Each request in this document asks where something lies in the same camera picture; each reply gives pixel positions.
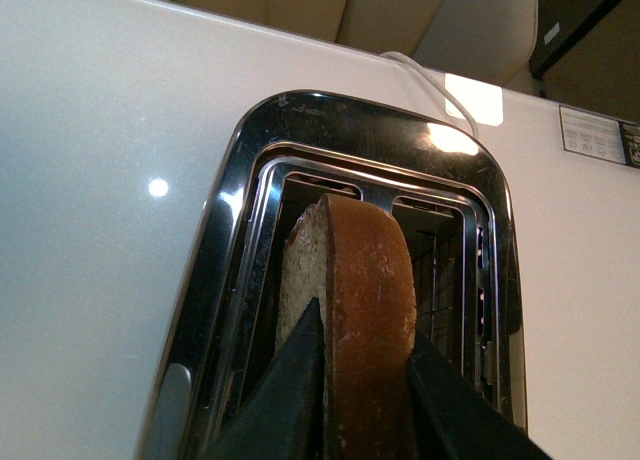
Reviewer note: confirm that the cream and chrome toaster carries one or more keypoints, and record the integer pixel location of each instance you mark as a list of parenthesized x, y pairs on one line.
[(445, 190)]

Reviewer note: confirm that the black white table label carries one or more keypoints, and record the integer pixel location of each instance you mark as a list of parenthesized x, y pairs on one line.
[(599, 136)]

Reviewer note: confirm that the toasted bread slice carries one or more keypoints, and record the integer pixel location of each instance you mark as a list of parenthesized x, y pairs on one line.
[(352, 257)]

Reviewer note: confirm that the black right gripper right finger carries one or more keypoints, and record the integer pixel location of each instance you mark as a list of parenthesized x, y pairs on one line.
[(452, 420)]

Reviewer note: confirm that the black washing machine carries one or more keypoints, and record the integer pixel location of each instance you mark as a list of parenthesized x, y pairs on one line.
[(561, 25)]

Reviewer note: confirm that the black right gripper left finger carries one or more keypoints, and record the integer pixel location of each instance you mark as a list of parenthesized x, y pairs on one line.
[(283, 418)]

